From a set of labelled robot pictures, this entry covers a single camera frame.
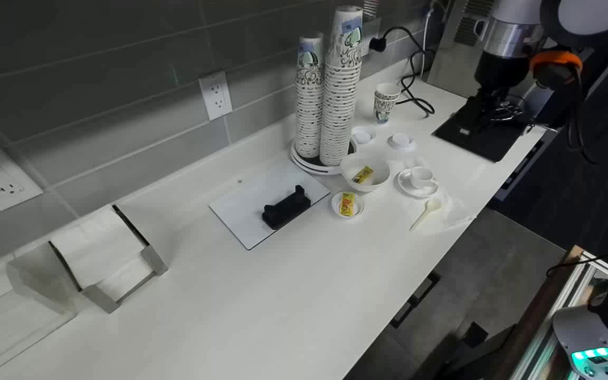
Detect clear acrylic holder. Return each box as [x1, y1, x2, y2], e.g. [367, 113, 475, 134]
[0, 239, 80, 380]

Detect wooden frame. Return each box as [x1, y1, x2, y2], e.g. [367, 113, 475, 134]
[506, 242, 608, 380]

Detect white spoon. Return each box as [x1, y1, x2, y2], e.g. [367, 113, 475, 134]
[407, 197, 446, 232]

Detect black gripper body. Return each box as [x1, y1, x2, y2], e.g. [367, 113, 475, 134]
[473, 49, 532, 101]

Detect small white plate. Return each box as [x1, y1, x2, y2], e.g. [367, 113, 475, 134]
[328, 191, 367, 220]

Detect tall patterned paper cup stack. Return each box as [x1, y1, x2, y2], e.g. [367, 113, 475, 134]
[319, 4, 367, 166]

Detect white tea cup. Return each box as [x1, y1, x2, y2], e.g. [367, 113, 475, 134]
[405, 164, 437, 191]

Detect white tray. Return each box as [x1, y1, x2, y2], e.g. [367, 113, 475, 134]
[206, 158, 331, 253]

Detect black holder block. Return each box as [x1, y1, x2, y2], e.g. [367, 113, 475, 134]
[260, 184, 313, 232]

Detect grey metal appliance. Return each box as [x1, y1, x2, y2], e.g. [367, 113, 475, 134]
[427, 0, 502, 98]

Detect short patterned paper cup stack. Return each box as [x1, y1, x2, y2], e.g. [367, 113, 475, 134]
[293, 31, 325, 161]

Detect white device with green light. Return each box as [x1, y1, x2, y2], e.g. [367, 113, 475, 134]
[551, 280, 608, 380]

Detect white bowl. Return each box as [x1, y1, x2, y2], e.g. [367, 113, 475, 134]
[337, 152, 394, 197]

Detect single patterned paper cup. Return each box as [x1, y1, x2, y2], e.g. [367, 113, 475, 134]
[371, 81, 407, 127]

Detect metal napkin dispenser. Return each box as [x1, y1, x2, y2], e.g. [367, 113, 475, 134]
[46, 203, 170, 314]

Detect black power cable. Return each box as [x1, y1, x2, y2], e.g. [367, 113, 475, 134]
[367, 23, 438, 121]

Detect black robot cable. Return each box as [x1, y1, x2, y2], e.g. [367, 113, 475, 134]
[527, 47, 608, 166]

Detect yellow food piece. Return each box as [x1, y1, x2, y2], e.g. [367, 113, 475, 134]
[352, 164, 375, 186]
[337, 193, 356, 217]

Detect white wall outlet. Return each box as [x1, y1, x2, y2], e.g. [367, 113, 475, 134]
[0, 146, 43, 213]
[195, 70, 233, 123]

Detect black cabinet handle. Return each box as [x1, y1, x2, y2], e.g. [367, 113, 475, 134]
[388, 270, 440, 329]

